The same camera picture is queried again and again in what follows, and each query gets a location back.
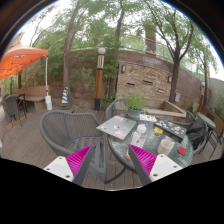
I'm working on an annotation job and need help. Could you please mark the wooden lamp post, globe light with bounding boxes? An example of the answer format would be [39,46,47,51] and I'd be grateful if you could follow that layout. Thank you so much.
[199,82,206,113]
[93,47,107,111]

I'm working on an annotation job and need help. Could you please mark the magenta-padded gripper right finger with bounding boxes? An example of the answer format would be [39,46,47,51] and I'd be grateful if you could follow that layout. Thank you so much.
[128,144,184,186]

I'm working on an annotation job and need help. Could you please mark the orange patio umbrella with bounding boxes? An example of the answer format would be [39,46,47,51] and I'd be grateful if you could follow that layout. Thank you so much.
[0,41,50,82]

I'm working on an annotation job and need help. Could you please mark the grey wicker armchair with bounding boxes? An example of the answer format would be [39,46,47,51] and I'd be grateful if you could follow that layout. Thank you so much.
[39,110,109,174]
[105,97,128,121]

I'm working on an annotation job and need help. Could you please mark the dark wicker chair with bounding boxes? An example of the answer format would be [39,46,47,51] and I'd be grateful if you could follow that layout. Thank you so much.
[1,94,25,127]

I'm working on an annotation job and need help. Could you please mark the flat round red coaster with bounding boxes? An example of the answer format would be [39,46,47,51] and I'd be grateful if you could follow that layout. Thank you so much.
[177,146,188,156]

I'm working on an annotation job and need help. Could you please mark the white umbrella base weight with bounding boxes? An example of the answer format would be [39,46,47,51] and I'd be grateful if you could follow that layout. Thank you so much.
[44,95,53,111]

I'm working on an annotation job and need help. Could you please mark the clear plastic white-capped drink bottle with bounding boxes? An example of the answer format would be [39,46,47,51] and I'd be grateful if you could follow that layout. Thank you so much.
[125,123,148,161]

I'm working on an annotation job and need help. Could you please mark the tall tree with leaning trunk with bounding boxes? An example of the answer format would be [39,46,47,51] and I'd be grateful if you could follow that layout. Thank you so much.
[61,0,84,101]

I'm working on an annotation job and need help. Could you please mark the wooden bench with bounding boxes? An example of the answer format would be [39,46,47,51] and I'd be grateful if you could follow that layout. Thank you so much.
[15,85,48,112]

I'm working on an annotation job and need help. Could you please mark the black metal chair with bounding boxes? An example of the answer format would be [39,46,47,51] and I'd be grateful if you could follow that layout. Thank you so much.
[203,114,224,151]

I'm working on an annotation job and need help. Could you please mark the white printed booklet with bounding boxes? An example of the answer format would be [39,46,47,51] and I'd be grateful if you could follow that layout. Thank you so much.
[138,113,158,123]

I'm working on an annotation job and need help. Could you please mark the grey laptop with stickers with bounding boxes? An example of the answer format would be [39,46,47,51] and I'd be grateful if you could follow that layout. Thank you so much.
[96,114,138,141]

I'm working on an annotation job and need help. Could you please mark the green plant in blue pot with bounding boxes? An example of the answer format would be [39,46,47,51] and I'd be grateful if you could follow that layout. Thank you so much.
[124,92,146,122]

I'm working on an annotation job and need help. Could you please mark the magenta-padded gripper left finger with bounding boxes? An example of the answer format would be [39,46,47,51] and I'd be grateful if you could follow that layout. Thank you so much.
[43,144,96,187]

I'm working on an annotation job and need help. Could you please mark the blue yellow striped cone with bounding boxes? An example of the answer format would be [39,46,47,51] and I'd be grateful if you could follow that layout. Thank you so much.
[59,86,72,109]

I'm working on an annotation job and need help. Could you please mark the white ribbed mug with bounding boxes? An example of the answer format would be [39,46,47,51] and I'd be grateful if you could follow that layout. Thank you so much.
[157,138,175,156]

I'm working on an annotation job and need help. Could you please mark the black laptop with stickers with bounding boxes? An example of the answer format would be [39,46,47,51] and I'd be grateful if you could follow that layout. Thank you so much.
[153,118,188,140]

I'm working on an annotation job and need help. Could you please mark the forked dark-trunk tree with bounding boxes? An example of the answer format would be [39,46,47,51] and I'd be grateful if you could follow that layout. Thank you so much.
[146,0,198,104]

